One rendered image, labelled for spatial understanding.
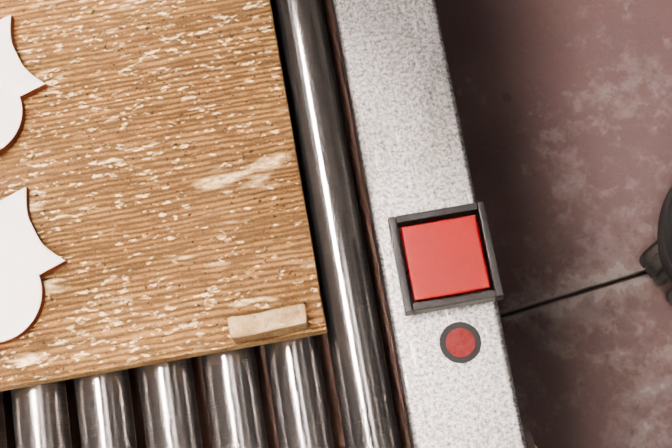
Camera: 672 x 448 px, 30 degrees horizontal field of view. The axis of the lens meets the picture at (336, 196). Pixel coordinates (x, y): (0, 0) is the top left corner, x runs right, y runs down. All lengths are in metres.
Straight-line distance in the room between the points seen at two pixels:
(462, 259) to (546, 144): 1.03
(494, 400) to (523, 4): 1.19
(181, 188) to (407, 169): 0.18
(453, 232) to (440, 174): 0.05
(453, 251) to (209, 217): 0.19
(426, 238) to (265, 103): 0.17
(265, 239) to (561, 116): 1.10
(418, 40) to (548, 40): 1.02
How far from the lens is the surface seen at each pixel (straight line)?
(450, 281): 0.96
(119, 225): 0.99
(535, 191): 1.96
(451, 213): 0.97
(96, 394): 0.98
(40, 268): 0.98
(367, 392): 0.96
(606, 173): 1.99
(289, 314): 0.93
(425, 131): 1.01
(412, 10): 1.05
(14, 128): 1.02
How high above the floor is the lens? 1.87
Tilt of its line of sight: 73 degrees down
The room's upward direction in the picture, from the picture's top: 8 degrees counter-clockwise
